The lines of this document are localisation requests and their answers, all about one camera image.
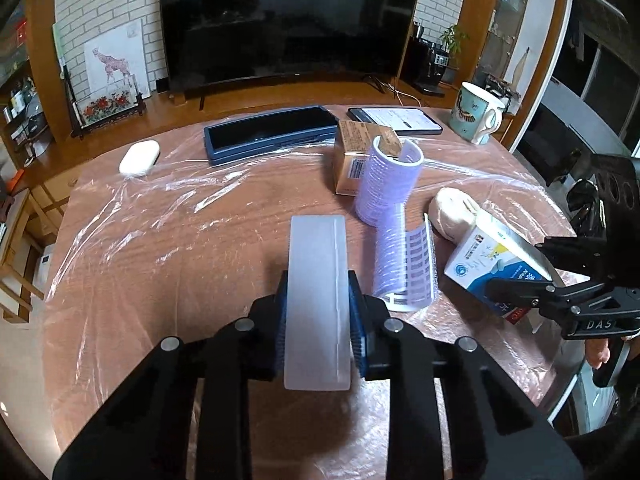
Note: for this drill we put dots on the red flower framed ornament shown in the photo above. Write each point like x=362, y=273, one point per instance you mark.
x=117, y=100

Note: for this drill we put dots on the white oval mouse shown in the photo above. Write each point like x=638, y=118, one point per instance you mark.
x=139, y=158

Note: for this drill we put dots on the brown cardboard box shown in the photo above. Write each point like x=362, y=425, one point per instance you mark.
x=351, y=151

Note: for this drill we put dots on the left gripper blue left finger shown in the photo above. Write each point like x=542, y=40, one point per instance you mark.
x=183, y=411

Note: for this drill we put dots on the dark blue case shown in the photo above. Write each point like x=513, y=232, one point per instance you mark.
x=266, y=132

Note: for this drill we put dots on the translucent plastic box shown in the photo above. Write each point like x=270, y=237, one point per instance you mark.
x=316, y=339

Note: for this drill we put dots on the person right hand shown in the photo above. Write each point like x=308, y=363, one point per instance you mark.
x=597, y=352

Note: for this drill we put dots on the black smartphone lit screen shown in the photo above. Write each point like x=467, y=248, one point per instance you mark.
x=406, y=121

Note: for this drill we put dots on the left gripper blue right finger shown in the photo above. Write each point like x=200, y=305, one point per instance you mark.
x=452, y=407

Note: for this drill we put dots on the green potted plant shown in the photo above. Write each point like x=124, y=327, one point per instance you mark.
x=452, y=40

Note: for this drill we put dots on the clear plastic table cover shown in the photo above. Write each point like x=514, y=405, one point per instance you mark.
x=187, y=248

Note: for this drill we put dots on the black coffee machine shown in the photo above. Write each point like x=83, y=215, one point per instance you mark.
x=425, y=63

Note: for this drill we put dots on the blue butterfly ceramic mug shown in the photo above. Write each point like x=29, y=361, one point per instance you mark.
x=476, y=114

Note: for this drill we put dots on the large black television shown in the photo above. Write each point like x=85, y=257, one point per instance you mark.
x=209, y=43

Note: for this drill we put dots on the blue white medicine box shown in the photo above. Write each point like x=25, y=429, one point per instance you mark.
x=490, y=249

